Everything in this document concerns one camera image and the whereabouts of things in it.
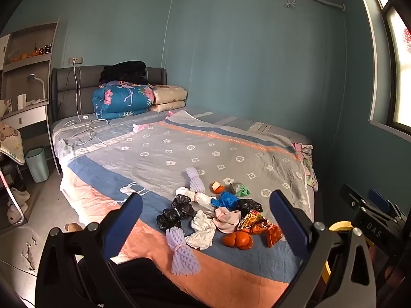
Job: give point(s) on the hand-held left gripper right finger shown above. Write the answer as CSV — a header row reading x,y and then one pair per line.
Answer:
x,y
287,221

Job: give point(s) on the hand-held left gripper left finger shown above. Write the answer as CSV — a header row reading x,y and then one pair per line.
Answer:
x,y
128,221

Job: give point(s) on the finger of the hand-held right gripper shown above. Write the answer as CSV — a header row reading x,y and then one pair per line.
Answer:
x,y
379,197
351,195

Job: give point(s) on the orange plastic wrapper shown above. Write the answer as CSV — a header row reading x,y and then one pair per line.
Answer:
x,y
273,235

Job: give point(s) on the colourful snack wrapper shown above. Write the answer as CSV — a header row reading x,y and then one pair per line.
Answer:
x,y
253,219

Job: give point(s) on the black plastic bag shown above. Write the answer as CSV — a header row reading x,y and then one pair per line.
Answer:
x,y
250,206
183,205
168,219

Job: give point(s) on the large orange peel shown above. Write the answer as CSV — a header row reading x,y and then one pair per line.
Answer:
x,y
237,240

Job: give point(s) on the purple foam fruit net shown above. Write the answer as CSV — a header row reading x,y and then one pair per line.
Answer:
x,y
196,181
179,247

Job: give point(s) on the green foil packet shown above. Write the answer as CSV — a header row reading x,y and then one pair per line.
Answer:
x,y
239,189

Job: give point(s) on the blue plastic bag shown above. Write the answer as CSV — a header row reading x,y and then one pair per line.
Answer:
x,y
226,200

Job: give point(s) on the white tissue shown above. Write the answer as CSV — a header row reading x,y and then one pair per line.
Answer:
x,y
202,231

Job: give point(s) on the small orange peel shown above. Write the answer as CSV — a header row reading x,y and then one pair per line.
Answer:
x,y
217,187

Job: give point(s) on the pink patterned cloth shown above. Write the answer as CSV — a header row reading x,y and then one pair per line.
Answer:
x,y
305,157

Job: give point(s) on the person's dark clothed leg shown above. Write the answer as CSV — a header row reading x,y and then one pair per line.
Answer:
x,y
144,282

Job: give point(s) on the bed with patterned blanket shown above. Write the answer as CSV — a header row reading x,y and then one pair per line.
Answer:
x,y
160,154

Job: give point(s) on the small white pink cloth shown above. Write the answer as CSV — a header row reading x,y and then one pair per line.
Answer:
x,y
140,126

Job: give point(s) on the striped bed sheet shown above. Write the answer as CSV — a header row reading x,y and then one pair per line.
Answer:
x,y
244,123

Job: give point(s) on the light green waste bin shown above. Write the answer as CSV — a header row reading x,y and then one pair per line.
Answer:
x,y
37,165

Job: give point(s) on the white slippers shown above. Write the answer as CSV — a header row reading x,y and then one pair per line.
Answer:
x,y
16,205

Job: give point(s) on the window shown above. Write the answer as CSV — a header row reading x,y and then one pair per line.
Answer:
x,y
401,80

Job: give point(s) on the blue floral folded quilt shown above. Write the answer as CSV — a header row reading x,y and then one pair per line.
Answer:
x,y
122,101

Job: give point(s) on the beige folded quilt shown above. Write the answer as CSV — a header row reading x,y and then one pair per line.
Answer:
x,y
170,96

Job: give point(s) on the cartoon chair cushion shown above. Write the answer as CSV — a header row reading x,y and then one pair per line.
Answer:
x,y
11,141

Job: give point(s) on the white desk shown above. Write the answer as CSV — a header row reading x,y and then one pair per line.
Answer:
x,y
29,115

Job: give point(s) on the black clothing pile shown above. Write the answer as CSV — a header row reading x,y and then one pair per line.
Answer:
x,y
123,70

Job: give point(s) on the white cup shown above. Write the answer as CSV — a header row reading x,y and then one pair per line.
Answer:
x,y
21,101

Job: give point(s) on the desk lamp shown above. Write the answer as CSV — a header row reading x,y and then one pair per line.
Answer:
x,y
32,77

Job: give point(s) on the small bottles row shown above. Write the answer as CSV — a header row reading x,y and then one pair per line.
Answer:
x,y
45,49

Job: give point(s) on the orange shelf ornaments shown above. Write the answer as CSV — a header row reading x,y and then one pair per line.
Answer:
x,y
24,56

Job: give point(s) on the air conditioner pipe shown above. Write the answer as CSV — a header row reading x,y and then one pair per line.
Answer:
x,y
321,1

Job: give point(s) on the wall socket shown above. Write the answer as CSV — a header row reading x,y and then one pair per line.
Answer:
x,y
75,60

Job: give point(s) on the wall shelf unit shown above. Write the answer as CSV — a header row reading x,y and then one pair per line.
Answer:
x,y
29,67

